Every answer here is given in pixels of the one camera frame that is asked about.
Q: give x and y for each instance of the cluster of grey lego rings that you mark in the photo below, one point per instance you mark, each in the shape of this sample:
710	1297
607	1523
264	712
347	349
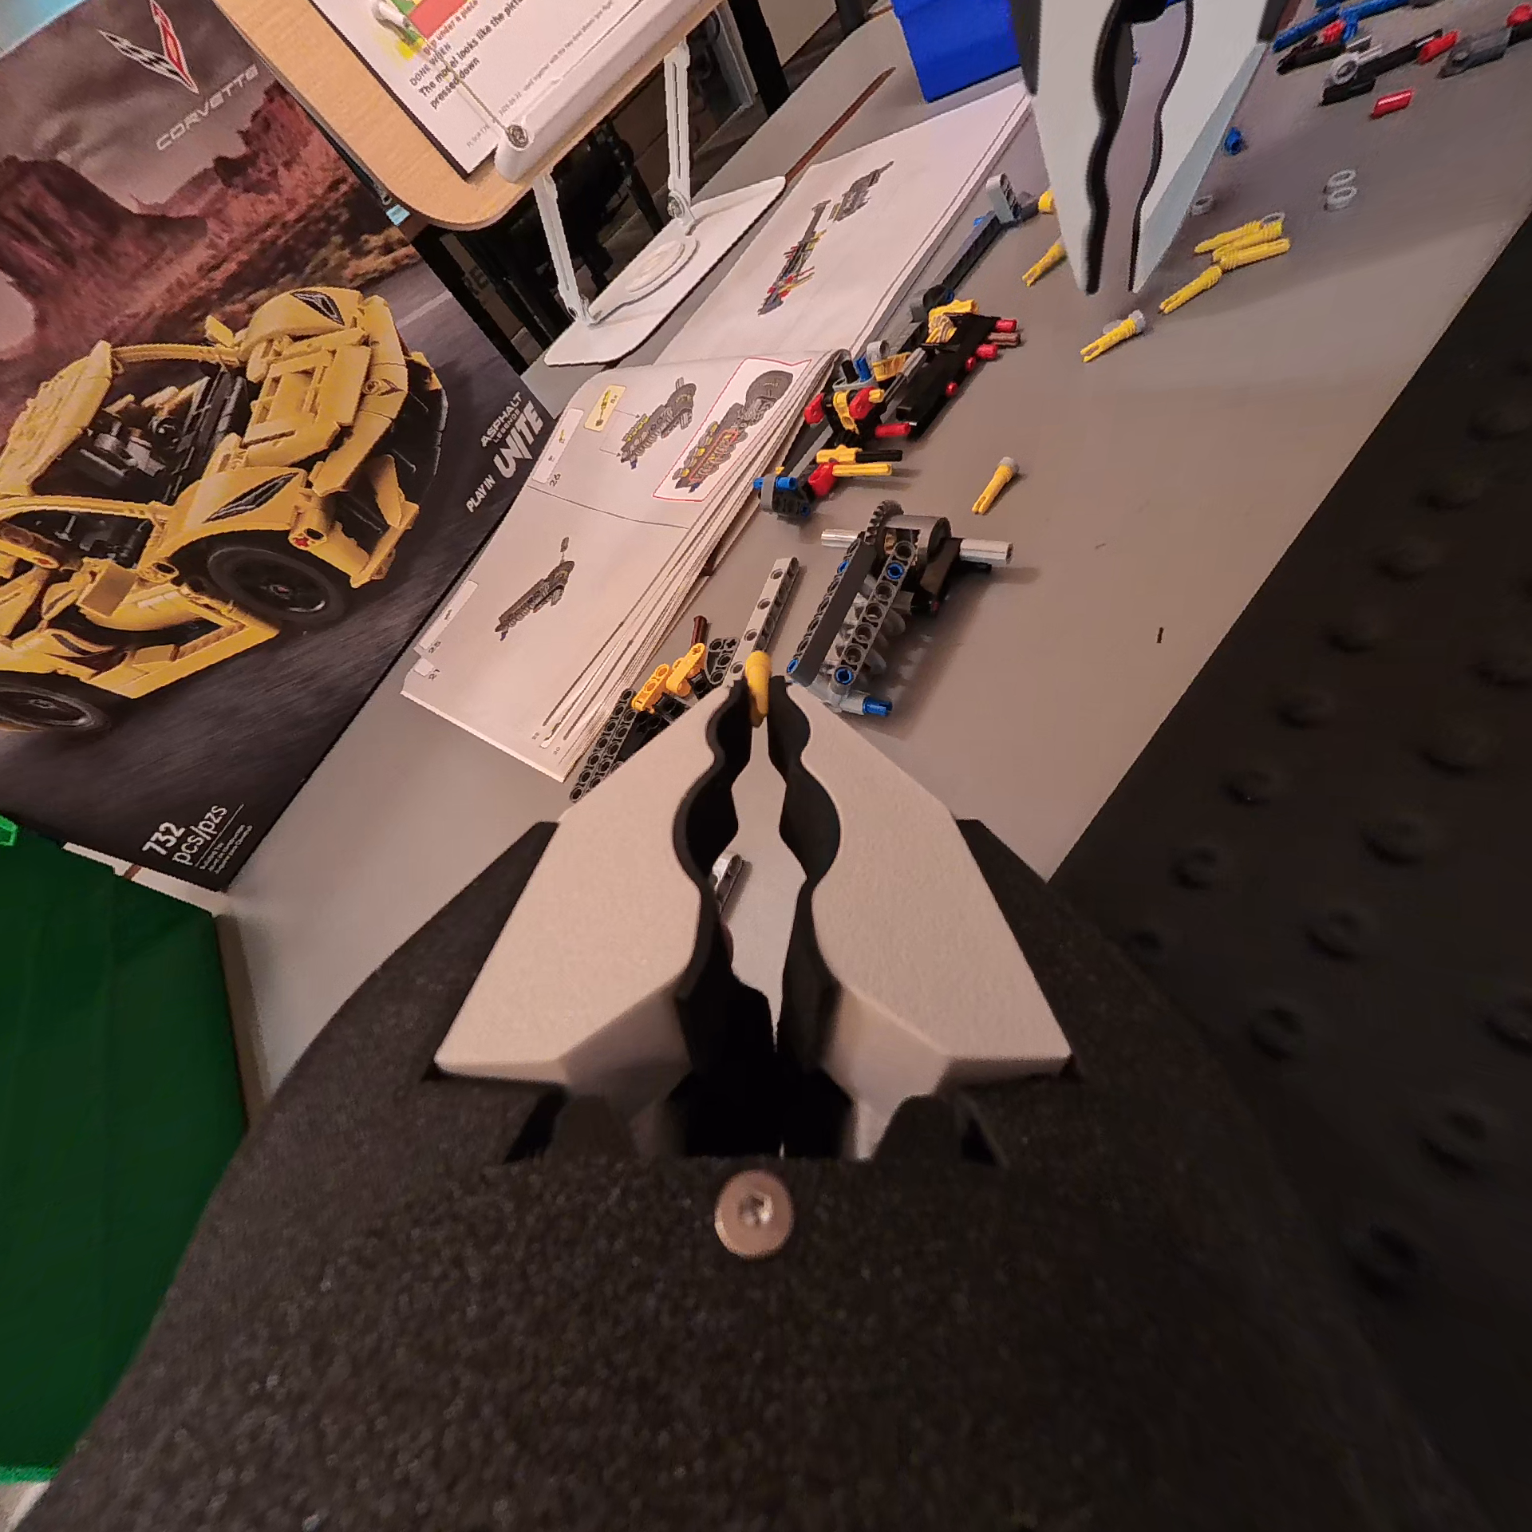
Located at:
1339	184

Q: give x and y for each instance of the pile of yellow lego pins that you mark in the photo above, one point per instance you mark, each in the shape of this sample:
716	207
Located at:
1247	247

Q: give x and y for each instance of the lego gear axle assembly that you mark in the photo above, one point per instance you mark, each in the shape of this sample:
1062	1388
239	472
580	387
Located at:
887	575

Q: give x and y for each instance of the pile of mixed lego pins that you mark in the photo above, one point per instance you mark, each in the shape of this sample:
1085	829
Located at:
1353	68

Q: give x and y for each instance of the red lego bush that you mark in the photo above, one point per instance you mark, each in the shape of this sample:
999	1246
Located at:
1396	104

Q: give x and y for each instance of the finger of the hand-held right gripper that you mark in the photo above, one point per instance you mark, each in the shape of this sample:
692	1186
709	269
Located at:
1052	96
1211	110

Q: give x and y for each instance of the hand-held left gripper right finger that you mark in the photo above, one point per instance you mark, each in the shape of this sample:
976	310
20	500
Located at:
934	946

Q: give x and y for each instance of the lego instruction booklet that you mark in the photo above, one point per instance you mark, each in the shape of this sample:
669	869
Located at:
909	202

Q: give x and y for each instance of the light grey lego beam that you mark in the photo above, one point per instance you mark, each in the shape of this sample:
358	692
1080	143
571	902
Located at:
779	598

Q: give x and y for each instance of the black perforated board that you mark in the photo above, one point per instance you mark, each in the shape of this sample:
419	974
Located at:
1319	837

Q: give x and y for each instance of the grey black lego chassis assembly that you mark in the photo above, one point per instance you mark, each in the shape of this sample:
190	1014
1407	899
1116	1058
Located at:
945	372

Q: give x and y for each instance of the green storage bin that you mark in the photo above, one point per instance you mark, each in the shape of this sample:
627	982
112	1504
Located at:
108	1140

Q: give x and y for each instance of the stack of blue plastic bins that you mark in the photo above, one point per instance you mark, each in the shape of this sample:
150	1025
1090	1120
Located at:
960	49

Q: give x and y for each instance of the small light grey lego assembly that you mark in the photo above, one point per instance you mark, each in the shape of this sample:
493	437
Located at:
728	879

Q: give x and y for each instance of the yellow lego pin grey cap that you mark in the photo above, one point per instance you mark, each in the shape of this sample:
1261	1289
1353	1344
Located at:
1114	335
996	484

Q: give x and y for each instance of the wooden document holder stand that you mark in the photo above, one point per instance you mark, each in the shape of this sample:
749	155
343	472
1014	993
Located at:
360	146

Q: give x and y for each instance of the white printed instruction sheet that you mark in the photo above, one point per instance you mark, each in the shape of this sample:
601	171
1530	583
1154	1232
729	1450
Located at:
503	73

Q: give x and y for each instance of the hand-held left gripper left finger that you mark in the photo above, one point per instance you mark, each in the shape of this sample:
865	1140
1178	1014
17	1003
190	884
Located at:
587	946

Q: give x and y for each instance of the black lego set box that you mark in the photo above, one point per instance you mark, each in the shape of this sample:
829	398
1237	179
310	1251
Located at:
239	478

